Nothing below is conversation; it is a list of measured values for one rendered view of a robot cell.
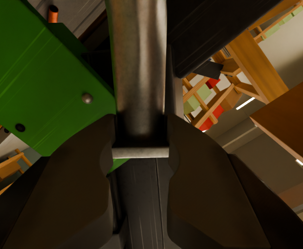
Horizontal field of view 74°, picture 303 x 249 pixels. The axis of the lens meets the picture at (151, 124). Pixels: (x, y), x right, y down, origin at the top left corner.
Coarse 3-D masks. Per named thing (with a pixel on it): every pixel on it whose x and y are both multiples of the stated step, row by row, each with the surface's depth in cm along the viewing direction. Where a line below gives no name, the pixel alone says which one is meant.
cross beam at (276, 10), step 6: (288, 0) 48; (294, 0) 46; (300, 0) 45; (276, 6) 54; (282, 6) 52; (288, 6) 50; (270, 12) 58; (276, 12) 56; (264, 18) 64; (270, 18) 61; (258, 24) 70
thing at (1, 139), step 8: (104, 16) 27; (96, 24) 28; (104, 24) 28; (88, 32) 28; (96, 32) 28; (104, 32) 28; (80, 40) 29; (88, 40) 28; (96, 40) 28; (104, 40) 28; (88, 48) 29; (96, 48) 29; (104, 48) 31; (0, 128) 36; (0, 136) 36; (8, 136) 36; (0, 144) 36
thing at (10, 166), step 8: (16, 152) 575; (8, 160) 533; (16, 160) 571; (24, 160) 578; (0, 168) 516; (8, 168) 532; (16, 168) 548; (0, 176) 506; (8, 176) 546; (0, 192) 473
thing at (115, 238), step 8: (112, 176) 24; (112, 184) 24; (112, 192) 23; (112, 200) 23; (120, 208) 26; (120, 216) 26; (120, 224) 25; (120, 232) 24; (128, 232) 27; (112, 240) 24; (120, 240) 24; (104, 248) 25; (112, 248) 24; (120, 248) 24
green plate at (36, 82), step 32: (0, 0) 16; (0, 32) 17; (32, 32) 17; (64, 32) 22; (0, 64) 18; (32, 64) 18; (64, 64) 18; (0, 96) 20; (32, 96) 20; (64, 96) 20; (96, 96) 20; (32, 128) 21; (64, 128) 21
